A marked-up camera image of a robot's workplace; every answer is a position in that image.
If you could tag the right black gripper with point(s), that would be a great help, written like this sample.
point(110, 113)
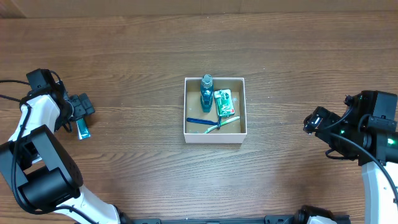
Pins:
point(315, 122)

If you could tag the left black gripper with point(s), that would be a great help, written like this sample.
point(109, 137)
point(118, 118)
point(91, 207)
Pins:
point(83, 106)

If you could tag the white teal toothpaste tube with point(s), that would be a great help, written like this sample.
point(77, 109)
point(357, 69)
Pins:
point(83, 131)

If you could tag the green white toothbrush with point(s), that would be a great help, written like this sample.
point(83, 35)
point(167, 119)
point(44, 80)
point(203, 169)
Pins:
point(228, 120)

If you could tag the green white soap packet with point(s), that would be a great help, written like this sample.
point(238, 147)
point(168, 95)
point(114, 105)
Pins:
point(224, 103)

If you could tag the blue disposable razor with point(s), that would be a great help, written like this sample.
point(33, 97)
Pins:
point(206, 122)

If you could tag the teal mouthwash bottle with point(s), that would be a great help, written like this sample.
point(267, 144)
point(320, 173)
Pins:
point(206, 89)

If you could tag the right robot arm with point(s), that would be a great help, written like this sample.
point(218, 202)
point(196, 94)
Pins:
point(366, 133)

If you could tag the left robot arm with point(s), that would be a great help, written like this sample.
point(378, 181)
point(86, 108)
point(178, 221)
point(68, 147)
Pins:
point(41, 174)

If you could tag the white cardboard box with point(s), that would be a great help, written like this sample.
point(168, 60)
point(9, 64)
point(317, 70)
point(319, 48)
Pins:
point(231, 133)

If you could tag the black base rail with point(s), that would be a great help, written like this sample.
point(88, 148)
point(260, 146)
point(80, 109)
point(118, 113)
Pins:
point(306, 214)

